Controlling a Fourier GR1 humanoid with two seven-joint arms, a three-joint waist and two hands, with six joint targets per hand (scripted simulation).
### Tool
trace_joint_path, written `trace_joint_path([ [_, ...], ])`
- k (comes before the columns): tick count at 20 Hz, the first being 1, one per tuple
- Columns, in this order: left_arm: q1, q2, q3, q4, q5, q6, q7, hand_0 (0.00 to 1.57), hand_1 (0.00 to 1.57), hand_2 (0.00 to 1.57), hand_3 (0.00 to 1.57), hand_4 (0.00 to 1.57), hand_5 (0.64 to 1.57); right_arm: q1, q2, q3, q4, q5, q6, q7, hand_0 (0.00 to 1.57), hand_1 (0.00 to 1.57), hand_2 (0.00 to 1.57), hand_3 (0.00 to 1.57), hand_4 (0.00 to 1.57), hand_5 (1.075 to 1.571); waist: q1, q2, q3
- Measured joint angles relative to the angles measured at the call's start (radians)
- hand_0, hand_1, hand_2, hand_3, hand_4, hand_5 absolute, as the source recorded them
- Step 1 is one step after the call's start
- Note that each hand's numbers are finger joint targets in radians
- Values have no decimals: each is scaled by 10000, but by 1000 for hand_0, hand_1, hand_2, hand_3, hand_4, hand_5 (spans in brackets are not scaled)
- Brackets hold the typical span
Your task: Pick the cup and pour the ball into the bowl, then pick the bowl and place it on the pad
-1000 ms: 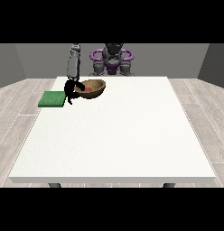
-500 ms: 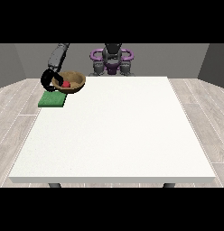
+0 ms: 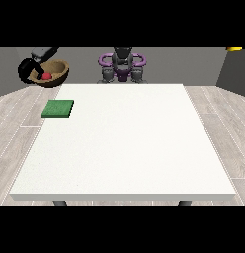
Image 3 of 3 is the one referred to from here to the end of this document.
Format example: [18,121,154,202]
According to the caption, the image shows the grey robot trunk purple rings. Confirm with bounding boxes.
[97,47,148,85]

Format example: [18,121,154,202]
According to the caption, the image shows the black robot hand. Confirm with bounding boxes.
[17,56,45,84]

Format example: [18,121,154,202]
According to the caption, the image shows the brown wooden bowl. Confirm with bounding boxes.
[29,58,71,89]

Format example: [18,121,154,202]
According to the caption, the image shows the green square pad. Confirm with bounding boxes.
[41,99,75,119]

